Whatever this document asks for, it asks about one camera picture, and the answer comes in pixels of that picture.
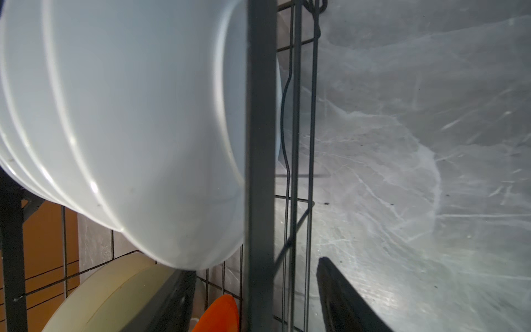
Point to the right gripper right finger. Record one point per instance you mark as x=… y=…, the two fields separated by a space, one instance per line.
x=343 y=308

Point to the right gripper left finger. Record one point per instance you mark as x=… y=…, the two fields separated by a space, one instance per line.
x=171 y=307

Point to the cream plate black flower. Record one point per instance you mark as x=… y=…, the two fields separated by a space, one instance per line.
x=111 y=297

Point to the orange plate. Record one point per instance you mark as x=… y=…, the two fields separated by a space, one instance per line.
x=222 y=316

